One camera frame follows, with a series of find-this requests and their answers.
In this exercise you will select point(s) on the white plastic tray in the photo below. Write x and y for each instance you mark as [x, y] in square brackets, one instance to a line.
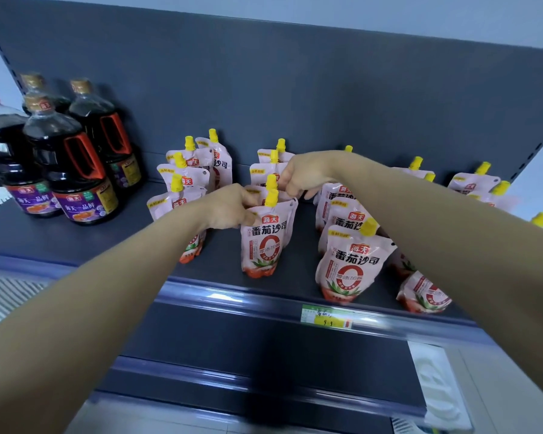
[439, 388]

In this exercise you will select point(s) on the clear price tag rail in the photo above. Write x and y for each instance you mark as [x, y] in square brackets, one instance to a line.
[235, 300]

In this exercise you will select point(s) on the person's right forearm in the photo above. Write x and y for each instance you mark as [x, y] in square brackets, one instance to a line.
[457, 239]

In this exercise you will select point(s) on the white sauce pouch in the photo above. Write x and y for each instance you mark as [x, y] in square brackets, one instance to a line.
[259, 190]
[267, 244]

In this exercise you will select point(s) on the person's left hand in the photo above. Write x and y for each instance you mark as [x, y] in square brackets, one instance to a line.
[226, 207]

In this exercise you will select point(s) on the dark soy sauce bottle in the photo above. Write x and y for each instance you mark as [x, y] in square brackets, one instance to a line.
[38, 88]
[7, 162]
[70, 176]
[106, 135]

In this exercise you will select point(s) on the dark grey lower shelf board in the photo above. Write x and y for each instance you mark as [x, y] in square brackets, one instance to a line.
[235, 352]

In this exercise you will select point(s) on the person's left forearm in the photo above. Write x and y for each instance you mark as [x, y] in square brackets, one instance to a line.
[95, 302]

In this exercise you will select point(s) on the rows of white sauce pouches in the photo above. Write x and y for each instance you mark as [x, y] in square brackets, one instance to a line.
[353, 266]

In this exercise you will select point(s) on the person's right hand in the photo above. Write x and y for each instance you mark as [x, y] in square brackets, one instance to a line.
[312, 171]

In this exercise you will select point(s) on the person's right fingers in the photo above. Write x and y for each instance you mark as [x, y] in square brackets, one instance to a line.
[290, 185]

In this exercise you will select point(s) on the dark grey shelf board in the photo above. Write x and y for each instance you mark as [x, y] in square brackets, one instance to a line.
[235, 352]
[95, 239]

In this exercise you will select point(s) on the dark grey shelf back panel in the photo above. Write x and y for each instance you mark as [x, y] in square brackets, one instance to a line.
[276, 81]

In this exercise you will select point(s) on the person's left thumb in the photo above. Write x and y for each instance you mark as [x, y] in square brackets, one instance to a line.
[253, 217]

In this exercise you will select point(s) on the yellow green price tag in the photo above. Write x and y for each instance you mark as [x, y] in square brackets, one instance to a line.
[326, 317]

